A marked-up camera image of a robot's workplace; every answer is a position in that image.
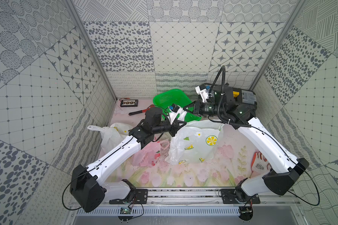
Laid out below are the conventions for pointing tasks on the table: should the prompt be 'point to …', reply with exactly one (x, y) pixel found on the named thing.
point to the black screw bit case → (129, 103)
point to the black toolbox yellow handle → (246, 97)
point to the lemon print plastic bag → (111, 135)
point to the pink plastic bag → (152, 155)
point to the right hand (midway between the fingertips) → (184, 110)
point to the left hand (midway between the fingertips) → (189, 125)
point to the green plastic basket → (163, 99)
